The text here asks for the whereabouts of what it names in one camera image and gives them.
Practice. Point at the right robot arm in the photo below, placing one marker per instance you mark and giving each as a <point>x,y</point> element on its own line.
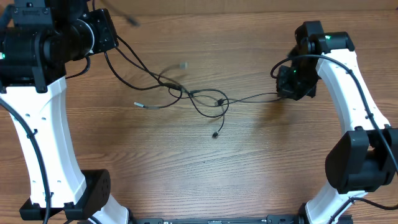
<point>365,158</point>

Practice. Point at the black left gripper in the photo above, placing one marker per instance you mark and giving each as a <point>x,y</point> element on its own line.
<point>100,22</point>

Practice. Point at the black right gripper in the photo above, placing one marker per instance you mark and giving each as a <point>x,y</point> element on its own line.
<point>285,89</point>

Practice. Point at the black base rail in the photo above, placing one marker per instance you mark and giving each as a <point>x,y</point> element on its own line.
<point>217,220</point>

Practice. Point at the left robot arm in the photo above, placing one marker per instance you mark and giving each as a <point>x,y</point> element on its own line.
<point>38,39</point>

